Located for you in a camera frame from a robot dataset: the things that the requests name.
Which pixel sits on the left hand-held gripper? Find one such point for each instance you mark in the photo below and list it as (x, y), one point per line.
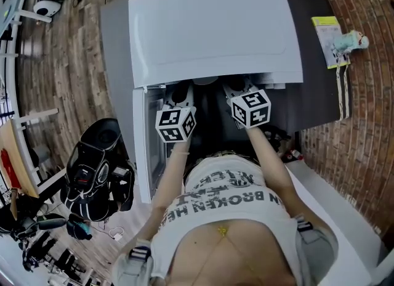
(175, 124)

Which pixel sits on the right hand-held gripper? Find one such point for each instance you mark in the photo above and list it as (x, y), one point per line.
(250, 109)

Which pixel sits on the white microwave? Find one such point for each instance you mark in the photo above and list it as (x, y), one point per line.
(215, 32)

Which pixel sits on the person's left forearm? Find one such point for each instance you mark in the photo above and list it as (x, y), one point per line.
(172, 167)

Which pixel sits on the person's right forearm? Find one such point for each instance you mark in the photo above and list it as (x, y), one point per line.
(267, 161)

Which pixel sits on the black table white legs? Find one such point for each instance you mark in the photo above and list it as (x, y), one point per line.
(314, 93)

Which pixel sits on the black round stool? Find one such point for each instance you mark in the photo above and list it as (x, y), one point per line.
(104, 130)

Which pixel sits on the red white small object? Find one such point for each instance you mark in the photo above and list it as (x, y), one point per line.
(292, 155)

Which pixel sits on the yellow green book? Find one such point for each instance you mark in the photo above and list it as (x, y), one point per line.
(326, 38)

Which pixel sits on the person's white printed shirt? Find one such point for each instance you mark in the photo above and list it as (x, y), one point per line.
(224, 195)

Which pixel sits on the light blue plush toy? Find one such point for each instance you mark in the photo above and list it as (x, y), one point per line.
(351, 42)

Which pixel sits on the black backpack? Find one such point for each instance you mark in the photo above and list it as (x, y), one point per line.
(92, 186)

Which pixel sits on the white black round device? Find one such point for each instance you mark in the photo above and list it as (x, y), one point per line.
(47, 5)

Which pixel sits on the person's upper chest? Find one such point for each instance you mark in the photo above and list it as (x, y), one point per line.
(231, 257)

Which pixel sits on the wooden desk white legs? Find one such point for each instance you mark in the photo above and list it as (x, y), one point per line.
(15, 155)

